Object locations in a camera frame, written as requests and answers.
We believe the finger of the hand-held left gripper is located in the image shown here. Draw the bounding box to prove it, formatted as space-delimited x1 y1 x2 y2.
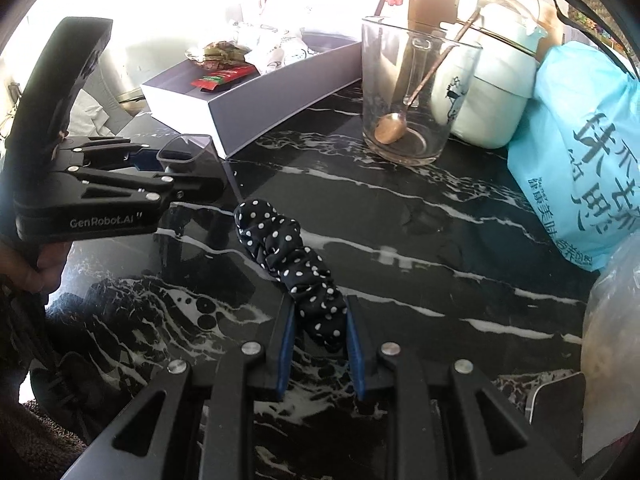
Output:
59 135 166 171
65 162 227 206

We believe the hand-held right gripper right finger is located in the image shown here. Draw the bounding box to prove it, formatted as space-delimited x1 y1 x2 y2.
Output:
345 294 581 480

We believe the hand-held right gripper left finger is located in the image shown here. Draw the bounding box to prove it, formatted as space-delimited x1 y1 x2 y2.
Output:
60 295 296 480

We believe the small clear plastic cup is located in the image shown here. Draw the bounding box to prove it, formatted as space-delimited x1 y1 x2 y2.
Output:
156 133 221 181

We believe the black polka dot scrunchie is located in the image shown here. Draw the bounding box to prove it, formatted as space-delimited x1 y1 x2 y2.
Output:
234 199 348 353

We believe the red snack packet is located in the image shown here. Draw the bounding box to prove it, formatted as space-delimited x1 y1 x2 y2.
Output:
191 66 261 93

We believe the brown snack packet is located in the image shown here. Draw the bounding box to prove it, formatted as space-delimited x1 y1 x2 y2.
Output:
186 40 251 72

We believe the white gift box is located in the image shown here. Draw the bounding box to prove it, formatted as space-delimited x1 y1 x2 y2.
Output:
140 30 363 160

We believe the person's left hand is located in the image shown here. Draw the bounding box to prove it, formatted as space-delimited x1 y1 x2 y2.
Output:
0 237 71 296

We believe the copper spoon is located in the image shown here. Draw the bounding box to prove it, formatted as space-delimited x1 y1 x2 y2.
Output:
375 7 483 145

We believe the glass beaker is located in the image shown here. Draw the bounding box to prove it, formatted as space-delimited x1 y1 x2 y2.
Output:
361 16 483 166

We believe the person's dark clothing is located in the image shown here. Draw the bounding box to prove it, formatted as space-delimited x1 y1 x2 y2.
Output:
0 285 106 466

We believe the white plastic bag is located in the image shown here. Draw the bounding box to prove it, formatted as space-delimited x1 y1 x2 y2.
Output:
530 245 640 466

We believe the white teapot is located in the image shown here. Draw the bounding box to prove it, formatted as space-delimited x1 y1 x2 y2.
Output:
430 0 548 150

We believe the blue plastic bag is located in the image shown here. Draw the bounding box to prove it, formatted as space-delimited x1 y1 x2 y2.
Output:
507 42 640 273

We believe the tan paper bag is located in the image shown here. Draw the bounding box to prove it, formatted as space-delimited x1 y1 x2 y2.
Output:
407 0 463 31

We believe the black strap bag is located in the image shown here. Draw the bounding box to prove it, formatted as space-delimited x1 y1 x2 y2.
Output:
549 0 640 81

